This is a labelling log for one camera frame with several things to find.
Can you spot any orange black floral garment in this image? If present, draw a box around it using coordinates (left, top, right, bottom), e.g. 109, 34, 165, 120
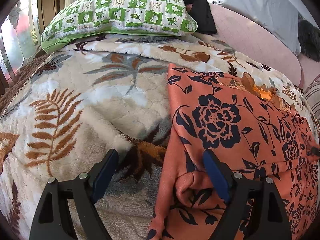
147, 64, 319, 239

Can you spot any striped beige pillow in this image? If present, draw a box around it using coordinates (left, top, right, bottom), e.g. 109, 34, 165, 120
304, 75, 320, 131

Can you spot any beige leaf-pattern fleece blanket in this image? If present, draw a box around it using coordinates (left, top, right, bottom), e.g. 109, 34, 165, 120
1, 34, 319, 239

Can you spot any pink bed headboard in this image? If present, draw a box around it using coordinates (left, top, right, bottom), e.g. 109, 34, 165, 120
210, 3, 319, 89

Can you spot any dark furry cushion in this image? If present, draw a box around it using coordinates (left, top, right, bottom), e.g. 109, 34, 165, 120
298, 14, 319, 62

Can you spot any grey satin pillow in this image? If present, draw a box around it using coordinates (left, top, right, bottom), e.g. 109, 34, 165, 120
216, 0, 302, 57

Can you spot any green white patterned pillow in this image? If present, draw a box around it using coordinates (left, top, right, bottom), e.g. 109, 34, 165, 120
41, 0, 198, 53

